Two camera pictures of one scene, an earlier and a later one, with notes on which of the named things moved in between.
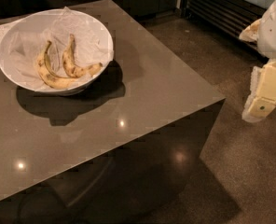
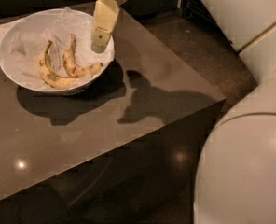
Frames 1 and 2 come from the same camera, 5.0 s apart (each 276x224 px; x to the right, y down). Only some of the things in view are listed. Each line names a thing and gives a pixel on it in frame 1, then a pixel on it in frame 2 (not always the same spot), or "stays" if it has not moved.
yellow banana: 69,64 stays
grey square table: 122,151 stays
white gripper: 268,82 → 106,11
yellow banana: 50,77 stays
